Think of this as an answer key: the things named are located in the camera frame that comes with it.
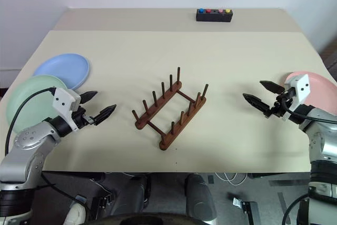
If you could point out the yellow round button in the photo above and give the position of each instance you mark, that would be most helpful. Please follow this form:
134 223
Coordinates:
227 11

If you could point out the white shoe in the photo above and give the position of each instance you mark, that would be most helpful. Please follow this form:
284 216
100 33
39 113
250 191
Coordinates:
75 214

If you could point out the dark rounded robot leg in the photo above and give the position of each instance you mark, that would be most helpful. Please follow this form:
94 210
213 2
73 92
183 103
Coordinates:
200 198
123 193

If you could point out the green plate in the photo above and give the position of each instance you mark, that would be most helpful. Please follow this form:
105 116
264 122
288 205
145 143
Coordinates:
34 113

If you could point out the red round button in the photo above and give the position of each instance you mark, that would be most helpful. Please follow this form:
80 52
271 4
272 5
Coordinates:
208 11

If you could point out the dark round base disc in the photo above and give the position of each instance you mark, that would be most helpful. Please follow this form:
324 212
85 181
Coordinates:
147 219

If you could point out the black button box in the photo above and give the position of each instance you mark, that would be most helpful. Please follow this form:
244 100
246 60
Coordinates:
213 18

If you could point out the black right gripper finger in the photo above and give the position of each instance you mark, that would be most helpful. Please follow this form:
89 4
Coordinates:
255 101
272 86

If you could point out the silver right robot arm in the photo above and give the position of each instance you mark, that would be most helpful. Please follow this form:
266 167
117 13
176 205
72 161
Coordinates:
323 138

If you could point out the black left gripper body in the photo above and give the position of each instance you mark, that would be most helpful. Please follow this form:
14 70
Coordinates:
82 118

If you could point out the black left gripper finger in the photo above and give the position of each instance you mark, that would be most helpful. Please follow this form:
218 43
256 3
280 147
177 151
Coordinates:
105 114
89 96

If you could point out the cream table cover sheet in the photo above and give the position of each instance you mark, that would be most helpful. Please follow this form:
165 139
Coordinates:
168 51

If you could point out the pink-red plate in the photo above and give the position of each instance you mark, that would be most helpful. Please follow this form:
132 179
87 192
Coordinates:
321 90

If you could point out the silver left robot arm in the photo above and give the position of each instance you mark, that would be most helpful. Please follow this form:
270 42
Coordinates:
26 156

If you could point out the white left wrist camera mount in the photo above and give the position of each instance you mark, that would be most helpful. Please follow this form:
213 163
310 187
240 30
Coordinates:
63 101

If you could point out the metal caster bracket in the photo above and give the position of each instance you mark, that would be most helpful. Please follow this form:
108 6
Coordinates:
243 205

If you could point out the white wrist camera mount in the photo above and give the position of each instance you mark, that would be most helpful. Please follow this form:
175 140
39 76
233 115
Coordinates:
301 88
63 101

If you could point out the blue round button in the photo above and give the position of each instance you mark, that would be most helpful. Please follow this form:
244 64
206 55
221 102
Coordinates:
201 11

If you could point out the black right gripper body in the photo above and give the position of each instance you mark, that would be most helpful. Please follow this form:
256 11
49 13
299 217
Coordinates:
278 104

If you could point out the wooden dish rack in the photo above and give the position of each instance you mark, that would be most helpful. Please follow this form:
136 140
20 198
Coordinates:
168 140

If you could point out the blue plate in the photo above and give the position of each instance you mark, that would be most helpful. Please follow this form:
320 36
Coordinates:
63 69

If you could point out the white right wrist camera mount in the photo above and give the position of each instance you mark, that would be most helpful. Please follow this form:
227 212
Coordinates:
301 88

